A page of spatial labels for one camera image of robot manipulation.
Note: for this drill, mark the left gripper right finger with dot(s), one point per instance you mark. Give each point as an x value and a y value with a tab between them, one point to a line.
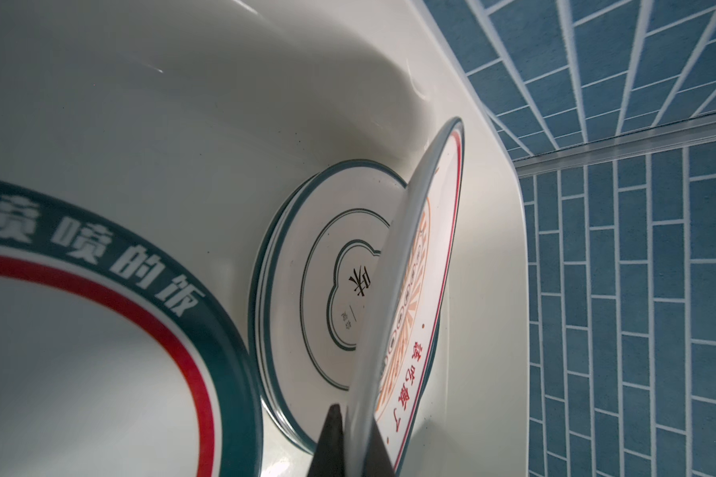
378	463

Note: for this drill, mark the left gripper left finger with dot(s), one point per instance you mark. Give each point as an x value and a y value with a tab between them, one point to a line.
328	457

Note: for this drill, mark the orange sunburst plate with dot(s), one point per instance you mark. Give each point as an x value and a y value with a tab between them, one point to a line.
403	313

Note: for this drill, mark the white plate black clover outline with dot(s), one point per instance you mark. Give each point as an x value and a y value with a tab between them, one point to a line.
316	285

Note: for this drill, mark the white plastic bin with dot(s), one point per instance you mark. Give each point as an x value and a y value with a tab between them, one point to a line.
188	123

